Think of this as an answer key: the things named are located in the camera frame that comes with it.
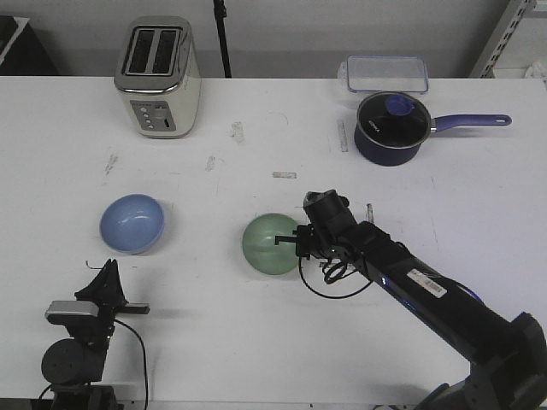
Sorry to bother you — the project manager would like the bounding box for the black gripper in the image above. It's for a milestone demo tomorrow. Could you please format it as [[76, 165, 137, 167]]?
[[74, 259, 150, 315], [274, 190, 356, 259]]

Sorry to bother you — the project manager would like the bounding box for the green bowl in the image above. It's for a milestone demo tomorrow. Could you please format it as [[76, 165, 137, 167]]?
[[242, 214, 297, 275]]

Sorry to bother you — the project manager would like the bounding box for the blue bowl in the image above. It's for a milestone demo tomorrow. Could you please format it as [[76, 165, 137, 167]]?
[[99, 194, 165, 255]]

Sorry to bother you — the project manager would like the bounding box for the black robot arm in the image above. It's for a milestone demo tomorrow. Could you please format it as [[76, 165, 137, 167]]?
[[41, 259, 150, 409], [275, 190, 546, 409]]

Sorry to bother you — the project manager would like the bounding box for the small metal hex key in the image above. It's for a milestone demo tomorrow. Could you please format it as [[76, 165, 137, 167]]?
[[85, 261, 103, 271]]

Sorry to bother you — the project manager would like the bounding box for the dark blue saucepan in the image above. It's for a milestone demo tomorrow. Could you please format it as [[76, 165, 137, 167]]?
[[354, 91, 512, 167]]

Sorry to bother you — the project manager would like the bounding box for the glass pot lid blue knob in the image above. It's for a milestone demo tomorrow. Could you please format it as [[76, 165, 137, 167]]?
[[356, 91, 432, 149]]

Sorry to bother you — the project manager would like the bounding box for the clear plastic food container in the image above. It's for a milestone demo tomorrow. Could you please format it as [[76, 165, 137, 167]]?
[[337, 56, 429, 94]]

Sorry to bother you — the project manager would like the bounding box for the cream and chrome toaster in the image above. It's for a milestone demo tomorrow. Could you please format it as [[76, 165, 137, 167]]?
[[114, 15, 202, 139]]

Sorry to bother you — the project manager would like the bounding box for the black tripod pole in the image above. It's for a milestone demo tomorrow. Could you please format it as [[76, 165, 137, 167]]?
[[213, 0, 232, 79]]

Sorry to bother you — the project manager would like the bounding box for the grey metal shelf upright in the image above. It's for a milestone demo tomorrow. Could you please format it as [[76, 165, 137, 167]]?
[[468, 0, 537, 79]]

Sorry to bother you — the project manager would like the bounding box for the black camera cable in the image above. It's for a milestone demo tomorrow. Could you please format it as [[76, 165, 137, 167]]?
[[297, 255, 373, 299], [111, 318, 150, 405]]

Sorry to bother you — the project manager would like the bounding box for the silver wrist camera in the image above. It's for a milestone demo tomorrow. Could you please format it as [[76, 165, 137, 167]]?
[[44, 301, 99, 325]]

